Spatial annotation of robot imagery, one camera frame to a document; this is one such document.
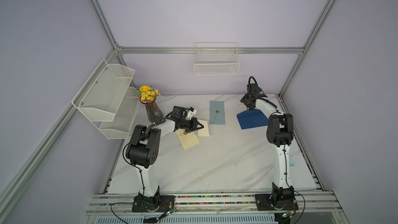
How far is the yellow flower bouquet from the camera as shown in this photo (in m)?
0.88

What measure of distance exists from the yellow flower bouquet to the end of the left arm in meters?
0.18

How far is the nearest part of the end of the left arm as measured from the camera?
81 centimetres
